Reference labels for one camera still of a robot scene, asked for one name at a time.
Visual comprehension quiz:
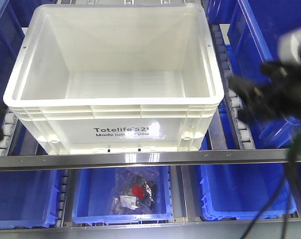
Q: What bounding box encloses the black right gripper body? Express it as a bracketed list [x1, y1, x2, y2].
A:
[228, 61, 301, 123]

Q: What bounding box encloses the blue bin upper left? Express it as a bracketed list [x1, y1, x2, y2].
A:
[0, 0, 24, 104]

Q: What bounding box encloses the black cable inner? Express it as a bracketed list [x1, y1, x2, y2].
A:
[242, 134, 301, 239]

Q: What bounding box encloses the plastic bag of parts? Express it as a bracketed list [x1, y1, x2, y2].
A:
[109, 167, 160, 215]

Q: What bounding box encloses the blue bin lower middle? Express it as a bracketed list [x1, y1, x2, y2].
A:
[72, 166, 172, 226]

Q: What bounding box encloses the blue bin lower right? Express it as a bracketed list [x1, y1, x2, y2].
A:
[195, 163, 285, 221]

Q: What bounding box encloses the blue bin lower left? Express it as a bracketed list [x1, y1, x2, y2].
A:
[0, 170, 62, 229]

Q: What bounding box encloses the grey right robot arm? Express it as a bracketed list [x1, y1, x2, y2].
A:
[228, 28, 301, 123]

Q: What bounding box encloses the white roller track right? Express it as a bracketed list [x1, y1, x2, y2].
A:
[209, 23, 256, 150]

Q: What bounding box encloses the white roller track left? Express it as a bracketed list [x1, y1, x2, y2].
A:
[0, 110, 18, 156]

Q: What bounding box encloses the white plastic tote box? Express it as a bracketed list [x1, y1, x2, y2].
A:
[3, 3, 224, 155]

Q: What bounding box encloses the white roller track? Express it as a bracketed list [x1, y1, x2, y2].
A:
[209, 23, 256, 150]
[0, 110, 18, 156]

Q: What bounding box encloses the blue bin upper right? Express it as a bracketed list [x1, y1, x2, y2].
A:
[227, 0, 301, 149]

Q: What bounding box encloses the blue bin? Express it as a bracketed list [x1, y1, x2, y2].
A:
[0, 170, 62, 229]
[0, 0, 24, 104]
[195, 163, 285, 221]
[72, 166, 172, 226]
[227, 0, 301, 149]

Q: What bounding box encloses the lower steel shelf rail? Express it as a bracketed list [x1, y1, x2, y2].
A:
[0, 218, 301, 239]

